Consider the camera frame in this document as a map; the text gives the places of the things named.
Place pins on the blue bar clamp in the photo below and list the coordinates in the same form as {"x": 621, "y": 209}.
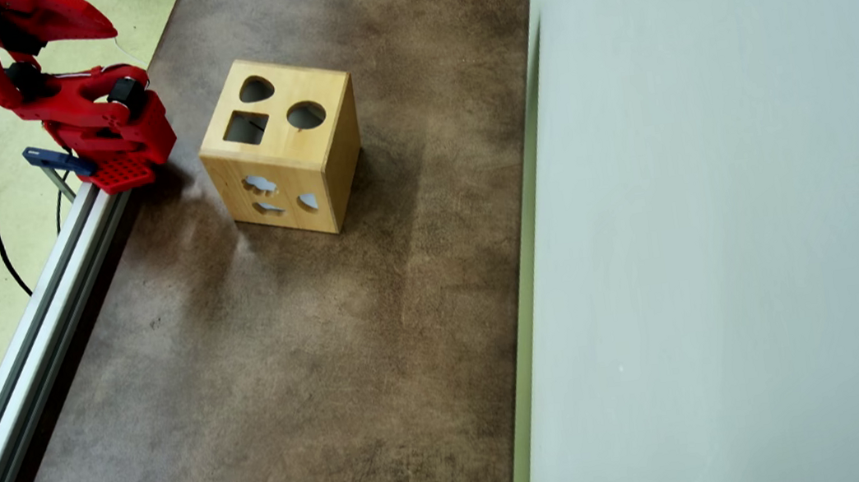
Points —
{"x": 58, "y": 160}

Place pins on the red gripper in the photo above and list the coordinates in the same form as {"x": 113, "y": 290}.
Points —
{"x": 45, "y": 19}

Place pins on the wooden shape sorter box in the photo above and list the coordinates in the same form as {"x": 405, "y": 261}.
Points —
{"x": 288, "y": 172}

